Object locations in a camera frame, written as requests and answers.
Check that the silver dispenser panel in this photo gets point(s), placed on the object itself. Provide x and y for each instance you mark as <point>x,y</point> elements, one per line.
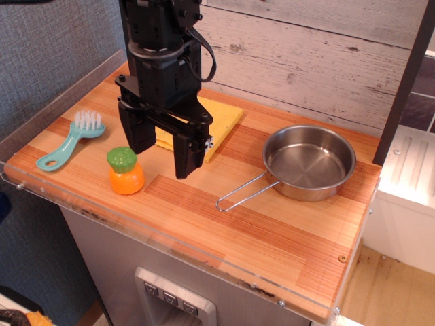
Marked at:
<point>167,303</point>

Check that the stainless steel pan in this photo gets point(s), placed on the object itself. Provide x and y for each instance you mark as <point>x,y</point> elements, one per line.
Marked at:
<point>303,162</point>

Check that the grey toy fridge cabinet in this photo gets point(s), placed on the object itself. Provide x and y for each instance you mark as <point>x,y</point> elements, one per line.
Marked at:
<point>111,258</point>

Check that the dark vertical post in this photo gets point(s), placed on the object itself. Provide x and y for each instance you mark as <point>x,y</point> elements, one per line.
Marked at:
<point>413,65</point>

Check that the orange toy carrot green top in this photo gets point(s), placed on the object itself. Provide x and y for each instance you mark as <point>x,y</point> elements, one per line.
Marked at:
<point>125,174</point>

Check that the orange object bottom left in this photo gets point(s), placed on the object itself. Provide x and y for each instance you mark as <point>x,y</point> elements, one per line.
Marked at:
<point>18,318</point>

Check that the yellow folded cloth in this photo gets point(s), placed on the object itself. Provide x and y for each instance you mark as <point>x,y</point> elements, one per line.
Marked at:
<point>225,117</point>

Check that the clear acrylic edge guard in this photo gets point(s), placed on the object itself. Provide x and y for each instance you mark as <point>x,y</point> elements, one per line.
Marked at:
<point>274,244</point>

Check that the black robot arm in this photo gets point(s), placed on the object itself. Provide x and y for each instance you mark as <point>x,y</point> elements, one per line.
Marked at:
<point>160,24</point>

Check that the white toy sink unit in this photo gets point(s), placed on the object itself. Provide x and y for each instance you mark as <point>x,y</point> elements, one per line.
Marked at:
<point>401,220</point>

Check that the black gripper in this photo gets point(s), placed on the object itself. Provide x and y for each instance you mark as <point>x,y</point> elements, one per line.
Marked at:
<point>161,91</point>

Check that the teal dish brush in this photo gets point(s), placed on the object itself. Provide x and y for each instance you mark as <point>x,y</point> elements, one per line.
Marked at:
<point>86,125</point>

